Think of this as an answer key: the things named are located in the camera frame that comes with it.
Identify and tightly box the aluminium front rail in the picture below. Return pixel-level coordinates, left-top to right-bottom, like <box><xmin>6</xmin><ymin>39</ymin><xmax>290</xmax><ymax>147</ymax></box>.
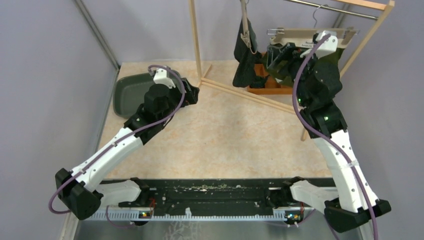
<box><xmin>67</xmin><ymin>186</ymin><xmax>332</xmax><ymax>222</ymax></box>

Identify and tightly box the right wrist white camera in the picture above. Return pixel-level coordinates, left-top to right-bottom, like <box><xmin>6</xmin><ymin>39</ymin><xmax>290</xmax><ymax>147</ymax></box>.
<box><xmin>314</xmin><ymin>30</ymin><xmax>338</xmax><ymax>59</ymax></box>

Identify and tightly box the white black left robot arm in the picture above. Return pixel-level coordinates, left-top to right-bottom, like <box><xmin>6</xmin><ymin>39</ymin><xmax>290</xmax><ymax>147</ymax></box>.
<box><xmin>55</xmin><ymin>78</ymin><xmax>200</xmax><ymax>220</ymax></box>

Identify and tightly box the beige clip hanger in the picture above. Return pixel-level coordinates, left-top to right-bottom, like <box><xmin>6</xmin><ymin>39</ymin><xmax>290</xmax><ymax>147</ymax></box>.
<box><xmin>267</xmin><ymin>27</ymin><xmax>360</xmax><ymax>49</ymax></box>
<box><xmin>240</xmin><ymin>0</ymin><xmax>257</xmax><ymax>54</ymax></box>

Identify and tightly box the wrist white camera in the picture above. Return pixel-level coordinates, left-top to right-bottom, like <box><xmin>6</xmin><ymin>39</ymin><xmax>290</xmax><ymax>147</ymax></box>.
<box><xmin>153</xmin><ymin>68</ymin><xmax>177</xmax><ymax>89</ymax></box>
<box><xmin>314</xmin><ymin>30</ymin><xmax>338</xmax><ymax>59</ymax></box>

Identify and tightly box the light wooden clothes rack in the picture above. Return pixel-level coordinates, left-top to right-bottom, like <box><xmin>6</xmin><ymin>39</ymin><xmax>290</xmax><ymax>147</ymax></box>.
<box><xmin>188</xmin><ymin>0</ymin><xmax>397</xmax><ymax>142</ymax></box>

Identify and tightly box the orange wooden compartment tray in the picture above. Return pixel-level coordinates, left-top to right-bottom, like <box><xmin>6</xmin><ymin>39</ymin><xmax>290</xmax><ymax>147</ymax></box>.
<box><xmin>246</xmin><ymin>64</ymin><xmax>293</xmax><ymax>95</ymax></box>

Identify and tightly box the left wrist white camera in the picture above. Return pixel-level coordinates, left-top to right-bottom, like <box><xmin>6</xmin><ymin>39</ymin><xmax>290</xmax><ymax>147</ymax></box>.
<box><xmin>153</xmin><ymin>68</ymin><xmax>177</xmax><ymax>89</ymax></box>

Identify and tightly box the grey-green plastic tub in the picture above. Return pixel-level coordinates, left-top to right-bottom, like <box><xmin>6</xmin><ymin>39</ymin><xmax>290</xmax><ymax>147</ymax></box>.
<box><xmin>113</xmin><ymin>73</ymin><xmax>154</xmax><ymax>119</ymax></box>

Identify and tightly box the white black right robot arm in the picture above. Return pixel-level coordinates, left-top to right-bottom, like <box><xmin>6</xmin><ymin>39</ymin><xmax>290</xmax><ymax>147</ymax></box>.
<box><xmin>265</xmin><ymin>41</ymin><xmax>392</xmax><ymax>233</ymax></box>

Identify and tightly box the black striped garment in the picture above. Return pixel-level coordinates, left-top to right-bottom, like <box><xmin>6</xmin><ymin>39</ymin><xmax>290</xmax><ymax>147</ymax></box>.
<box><xmin>232</xmin><ymin>21</ymin><xmax>268</xmax><ymax>88</ymax></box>

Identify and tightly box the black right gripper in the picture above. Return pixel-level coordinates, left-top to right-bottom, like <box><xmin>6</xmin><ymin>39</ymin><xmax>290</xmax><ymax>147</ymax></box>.
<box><xmin>267</xmin><ymin>42</ymin><xmax>325</xmax><ymax>107</ymax></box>

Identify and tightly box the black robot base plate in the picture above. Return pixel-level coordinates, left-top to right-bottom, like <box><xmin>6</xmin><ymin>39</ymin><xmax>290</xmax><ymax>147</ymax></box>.
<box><xmin>117</xmin><ymin>178</ymin><xmax>335</xmax><ymax>220</ymax></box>

